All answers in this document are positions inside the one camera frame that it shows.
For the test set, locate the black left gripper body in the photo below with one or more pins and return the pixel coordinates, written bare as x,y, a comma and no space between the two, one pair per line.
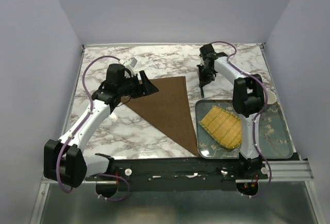
133,88

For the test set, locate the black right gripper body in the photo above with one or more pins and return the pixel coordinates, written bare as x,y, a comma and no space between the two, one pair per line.
205,76

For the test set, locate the brown cloth napkin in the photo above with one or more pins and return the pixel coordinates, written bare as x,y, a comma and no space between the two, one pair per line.
167,111

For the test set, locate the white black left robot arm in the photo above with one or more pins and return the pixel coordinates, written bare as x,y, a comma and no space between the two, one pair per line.
64,159

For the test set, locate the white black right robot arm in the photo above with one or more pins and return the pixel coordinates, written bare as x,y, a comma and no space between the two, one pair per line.
249,101

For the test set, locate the teal mug white inside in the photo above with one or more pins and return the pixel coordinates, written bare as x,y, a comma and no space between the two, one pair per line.
272,98

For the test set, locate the yellow bamboo mat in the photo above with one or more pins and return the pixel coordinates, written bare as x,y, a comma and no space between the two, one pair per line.
223,126

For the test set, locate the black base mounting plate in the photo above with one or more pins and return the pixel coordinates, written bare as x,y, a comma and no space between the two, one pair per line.
175,174

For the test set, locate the teal floral metal tray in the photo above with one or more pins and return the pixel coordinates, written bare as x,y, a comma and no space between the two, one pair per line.
274,138

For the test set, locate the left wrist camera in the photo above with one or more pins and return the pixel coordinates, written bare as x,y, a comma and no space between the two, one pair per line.
130,64

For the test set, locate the aluminium frame rail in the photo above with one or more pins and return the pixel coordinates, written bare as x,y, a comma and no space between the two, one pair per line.
282,171

